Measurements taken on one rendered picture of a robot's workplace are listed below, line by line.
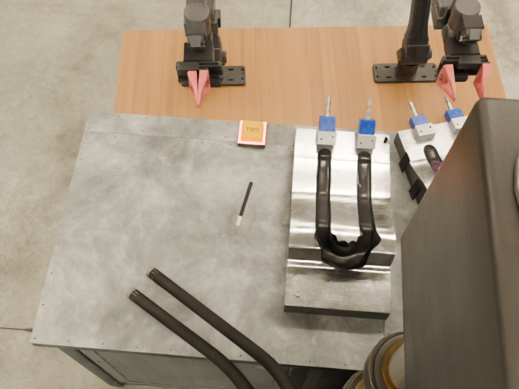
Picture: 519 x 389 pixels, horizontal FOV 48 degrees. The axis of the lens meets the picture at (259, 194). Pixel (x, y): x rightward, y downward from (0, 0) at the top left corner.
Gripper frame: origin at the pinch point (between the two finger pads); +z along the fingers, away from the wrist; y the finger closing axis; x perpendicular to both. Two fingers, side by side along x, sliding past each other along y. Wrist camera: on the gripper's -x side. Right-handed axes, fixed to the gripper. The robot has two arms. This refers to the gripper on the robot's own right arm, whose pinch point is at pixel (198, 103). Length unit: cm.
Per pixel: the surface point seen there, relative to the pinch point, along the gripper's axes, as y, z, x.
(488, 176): 24, 61, -83
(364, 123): 42.2, -9.5, 25.0
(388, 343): 28, 60, -37
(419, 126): 59, -12, 31
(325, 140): 31.6, -5.9, 27.1
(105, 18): -63, -135, 124
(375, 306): 42, 39, 32
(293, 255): 21.9, 25.9, 29.8
